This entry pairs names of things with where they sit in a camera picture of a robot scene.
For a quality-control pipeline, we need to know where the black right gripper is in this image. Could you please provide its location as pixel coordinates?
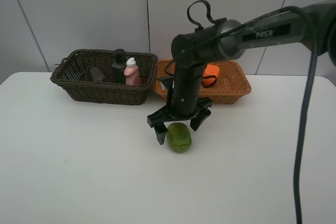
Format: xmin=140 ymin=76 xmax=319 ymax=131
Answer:
xmin=147 ymin=98 xmax=212 ymax=145

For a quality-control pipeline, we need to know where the green squishy toy fruit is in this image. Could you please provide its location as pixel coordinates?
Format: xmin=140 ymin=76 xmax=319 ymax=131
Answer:
xmin=166 ymin=122 xmax=192 ymax=153

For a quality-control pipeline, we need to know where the orange squishy toy fruit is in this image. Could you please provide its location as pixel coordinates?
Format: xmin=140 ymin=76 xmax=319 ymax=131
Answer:
xmin=202 ymin=65 xmax=220 ymax=88

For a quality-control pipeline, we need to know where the pink bottle white cap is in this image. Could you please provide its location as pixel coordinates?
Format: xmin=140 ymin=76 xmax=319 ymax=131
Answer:
xmin=124 ymin=57 xmax=141 ymax=86

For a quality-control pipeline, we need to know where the dark green square bottle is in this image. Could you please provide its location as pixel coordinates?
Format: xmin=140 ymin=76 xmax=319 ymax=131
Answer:
xmin=112 ymin=49 xmax=127 ymax=84

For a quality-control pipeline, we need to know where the translucent purple plastic cup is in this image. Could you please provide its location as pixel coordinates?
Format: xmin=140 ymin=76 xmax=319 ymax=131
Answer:
xmin=81 ymin=67 xmax=111 ymax=83

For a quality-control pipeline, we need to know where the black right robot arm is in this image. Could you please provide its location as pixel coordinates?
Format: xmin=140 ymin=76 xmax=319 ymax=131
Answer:
xmin=147 ymin=1 xmax=335 ymax=144

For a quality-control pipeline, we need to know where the light orange wicker basket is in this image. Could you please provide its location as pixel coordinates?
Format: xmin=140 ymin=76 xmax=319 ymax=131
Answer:
xmin=153 ymin=60 xmax=251 ymax=104

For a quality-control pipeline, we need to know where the dark brown wicker basket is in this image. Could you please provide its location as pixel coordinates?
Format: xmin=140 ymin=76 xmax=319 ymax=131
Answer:
xmin=50 ymin=49 xmax=158 ymax=105

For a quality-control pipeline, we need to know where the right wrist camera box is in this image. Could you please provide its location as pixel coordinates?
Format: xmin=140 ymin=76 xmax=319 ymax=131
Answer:
xmin=157 ymin=76 xmax=174 ymax=90

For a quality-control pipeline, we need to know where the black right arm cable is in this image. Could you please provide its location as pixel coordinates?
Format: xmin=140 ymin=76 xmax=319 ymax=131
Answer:
xmin=164 ymin=0 xmax=320 ymax=224

